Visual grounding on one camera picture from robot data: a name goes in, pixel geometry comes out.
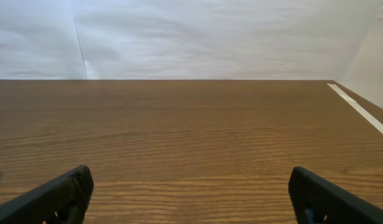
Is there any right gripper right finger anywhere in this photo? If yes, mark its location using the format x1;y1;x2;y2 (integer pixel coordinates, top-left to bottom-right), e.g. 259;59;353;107
288;166;383;224

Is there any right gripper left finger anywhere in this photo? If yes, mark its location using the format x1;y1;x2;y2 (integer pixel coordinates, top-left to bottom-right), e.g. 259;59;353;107
0;165;95;224

